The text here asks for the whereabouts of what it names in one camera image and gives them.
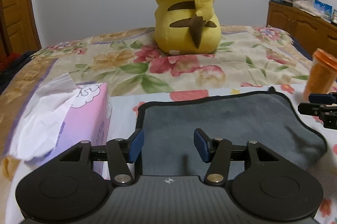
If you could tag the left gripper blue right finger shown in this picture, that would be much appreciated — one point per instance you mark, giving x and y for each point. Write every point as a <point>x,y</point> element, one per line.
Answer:
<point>216,152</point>

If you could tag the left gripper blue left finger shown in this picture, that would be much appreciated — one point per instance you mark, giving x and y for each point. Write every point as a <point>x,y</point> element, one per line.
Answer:
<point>120,153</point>

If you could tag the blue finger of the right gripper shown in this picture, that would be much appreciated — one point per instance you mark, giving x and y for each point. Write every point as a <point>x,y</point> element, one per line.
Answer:
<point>330,98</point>
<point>327,114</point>

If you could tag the purple and grey towel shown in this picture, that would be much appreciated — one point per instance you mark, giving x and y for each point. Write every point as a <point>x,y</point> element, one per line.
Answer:
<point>264,116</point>

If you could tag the orange lidded plastic cup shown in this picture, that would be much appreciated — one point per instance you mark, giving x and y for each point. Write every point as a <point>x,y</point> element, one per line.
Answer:
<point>322,74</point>

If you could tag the brown wooden cabinet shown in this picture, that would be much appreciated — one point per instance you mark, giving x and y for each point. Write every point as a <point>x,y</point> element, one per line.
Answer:
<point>309,31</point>

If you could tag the pink tissue box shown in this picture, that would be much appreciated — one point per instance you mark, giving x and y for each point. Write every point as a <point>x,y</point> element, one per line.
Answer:
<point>55,117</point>

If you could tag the blue picture card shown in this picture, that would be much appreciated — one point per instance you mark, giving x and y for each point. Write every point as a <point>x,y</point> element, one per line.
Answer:
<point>325,10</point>

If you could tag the floral beige bed blanket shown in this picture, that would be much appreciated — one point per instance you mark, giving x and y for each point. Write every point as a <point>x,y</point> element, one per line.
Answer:
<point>131,63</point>

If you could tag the yellow Pikachu plush toy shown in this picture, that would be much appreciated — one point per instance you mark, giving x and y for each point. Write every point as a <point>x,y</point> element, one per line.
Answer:
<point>186,27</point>

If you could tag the wooden door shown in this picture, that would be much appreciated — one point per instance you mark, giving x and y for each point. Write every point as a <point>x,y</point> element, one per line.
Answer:
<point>18,29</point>

